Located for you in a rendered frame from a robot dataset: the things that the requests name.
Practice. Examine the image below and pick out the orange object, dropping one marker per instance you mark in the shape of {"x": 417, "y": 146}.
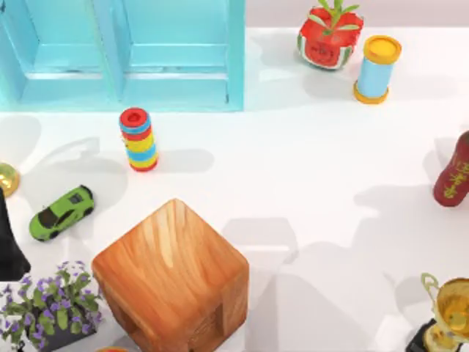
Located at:
{"x": 108, "y": 349}

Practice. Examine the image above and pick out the wooden block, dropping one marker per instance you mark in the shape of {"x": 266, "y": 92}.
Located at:
{"x": 172, "y": 271}

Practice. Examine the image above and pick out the blue and yellow can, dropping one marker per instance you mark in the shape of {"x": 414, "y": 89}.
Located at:
{"x": 375, "y": 73}

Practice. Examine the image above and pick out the stack of coloured rings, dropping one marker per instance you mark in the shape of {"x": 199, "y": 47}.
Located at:
{"x": 141, "y": 143}

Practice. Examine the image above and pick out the red bottle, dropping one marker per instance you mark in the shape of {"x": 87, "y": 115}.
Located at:
{"x": 454, "y": 179}

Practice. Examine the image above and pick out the green toy car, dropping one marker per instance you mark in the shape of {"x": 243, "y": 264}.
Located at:
{"x": 60, "y": 214}

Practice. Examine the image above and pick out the gold ball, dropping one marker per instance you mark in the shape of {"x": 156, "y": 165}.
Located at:
{"x": 7, "y": 179}

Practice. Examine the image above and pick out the gold trophy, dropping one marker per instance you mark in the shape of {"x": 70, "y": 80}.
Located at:
{"x": 448, "y": 315}

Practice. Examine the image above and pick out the watermelon plant pot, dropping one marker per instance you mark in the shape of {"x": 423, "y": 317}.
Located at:
{"x": 326, "y": 47}

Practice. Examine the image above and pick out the purple flower plant pot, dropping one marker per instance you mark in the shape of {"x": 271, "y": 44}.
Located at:
{"x": 51, "y": 311}

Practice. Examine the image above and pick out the light blue rack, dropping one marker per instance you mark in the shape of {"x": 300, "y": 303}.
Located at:
{"x": 176, "y": 55}

